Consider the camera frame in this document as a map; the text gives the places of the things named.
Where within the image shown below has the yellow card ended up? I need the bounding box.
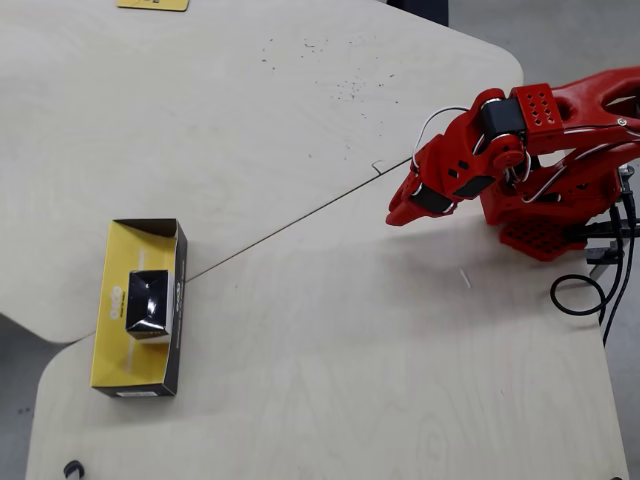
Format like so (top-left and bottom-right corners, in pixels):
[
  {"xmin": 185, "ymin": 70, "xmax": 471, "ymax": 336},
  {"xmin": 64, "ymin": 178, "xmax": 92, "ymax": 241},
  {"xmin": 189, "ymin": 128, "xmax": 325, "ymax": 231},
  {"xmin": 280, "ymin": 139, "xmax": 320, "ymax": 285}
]
[{"xmin": 116, "ymin": 0, "xmax": 192, "ymax": 12}]

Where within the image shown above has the looped black cable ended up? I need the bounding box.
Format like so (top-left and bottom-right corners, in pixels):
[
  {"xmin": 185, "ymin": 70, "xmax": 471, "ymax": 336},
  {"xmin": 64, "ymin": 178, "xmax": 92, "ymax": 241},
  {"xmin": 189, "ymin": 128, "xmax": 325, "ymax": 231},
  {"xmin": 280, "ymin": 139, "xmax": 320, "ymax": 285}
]
[{"xmin": 549, "ymin": 234, "xmax": 626, "ymax": 317}]

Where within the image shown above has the straight black cable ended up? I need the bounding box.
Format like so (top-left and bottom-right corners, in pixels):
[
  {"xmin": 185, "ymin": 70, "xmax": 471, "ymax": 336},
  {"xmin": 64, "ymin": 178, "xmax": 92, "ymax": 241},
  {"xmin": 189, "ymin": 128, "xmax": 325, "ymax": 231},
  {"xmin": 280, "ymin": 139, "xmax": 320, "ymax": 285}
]
[{"xmin": 601, "ymin": 192, "xmax": 638, "ymax": 347}]

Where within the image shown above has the yellow black open box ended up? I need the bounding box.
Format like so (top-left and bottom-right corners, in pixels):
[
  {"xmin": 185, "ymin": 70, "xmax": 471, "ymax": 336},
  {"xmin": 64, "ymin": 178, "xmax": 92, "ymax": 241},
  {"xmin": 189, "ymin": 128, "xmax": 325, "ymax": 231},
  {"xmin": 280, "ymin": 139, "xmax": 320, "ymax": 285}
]
[{"xmin": 89, "ymin": 217, "xmax": 189, "ymax": 399}]

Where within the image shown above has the red perforated base plate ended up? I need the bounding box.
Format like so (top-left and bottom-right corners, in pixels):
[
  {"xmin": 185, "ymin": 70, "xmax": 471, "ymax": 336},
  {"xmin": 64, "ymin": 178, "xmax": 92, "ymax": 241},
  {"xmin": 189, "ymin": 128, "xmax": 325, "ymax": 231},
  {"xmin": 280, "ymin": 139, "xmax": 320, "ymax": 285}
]
[{"xmin": 499, "ymin": 217, "xmax": 591, "ymax": 264}]

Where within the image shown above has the white servo wire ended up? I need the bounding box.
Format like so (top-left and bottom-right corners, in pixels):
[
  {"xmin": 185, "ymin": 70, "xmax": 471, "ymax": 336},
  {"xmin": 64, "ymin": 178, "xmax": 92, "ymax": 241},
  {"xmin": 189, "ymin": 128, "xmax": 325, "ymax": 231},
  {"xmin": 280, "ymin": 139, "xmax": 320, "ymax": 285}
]
[{"xmin": 412, "ymin": 105, "xmax": 472, "ymax": 167}]

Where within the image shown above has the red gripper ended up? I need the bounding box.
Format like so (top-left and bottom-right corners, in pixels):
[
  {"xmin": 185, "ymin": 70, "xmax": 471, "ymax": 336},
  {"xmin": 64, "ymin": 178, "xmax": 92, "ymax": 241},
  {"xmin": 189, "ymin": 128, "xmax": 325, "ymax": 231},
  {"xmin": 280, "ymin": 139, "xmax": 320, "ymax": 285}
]
[{"xmin": 384, "ymin": 111, "xmax": 527, "ymax": 227}]

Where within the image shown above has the dark furniture piece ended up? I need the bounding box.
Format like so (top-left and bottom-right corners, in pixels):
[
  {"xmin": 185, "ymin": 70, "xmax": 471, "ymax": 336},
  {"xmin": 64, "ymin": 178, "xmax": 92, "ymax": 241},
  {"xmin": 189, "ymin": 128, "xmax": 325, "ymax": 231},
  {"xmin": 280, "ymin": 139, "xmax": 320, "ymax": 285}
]
[{"xmin": 387, "ymin": 0, "xmax": 450, "ymax": 26}]

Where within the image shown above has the small black white box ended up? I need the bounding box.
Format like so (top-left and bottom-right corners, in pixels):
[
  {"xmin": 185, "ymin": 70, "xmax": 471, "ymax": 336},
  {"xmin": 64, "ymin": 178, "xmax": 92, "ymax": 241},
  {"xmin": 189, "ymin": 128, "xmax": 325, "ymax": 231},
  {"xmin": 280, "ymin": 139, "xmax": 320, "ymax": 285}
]
[{"xmin": 123, "ymin": 269, "xmax": 177, "ymax": 345}]

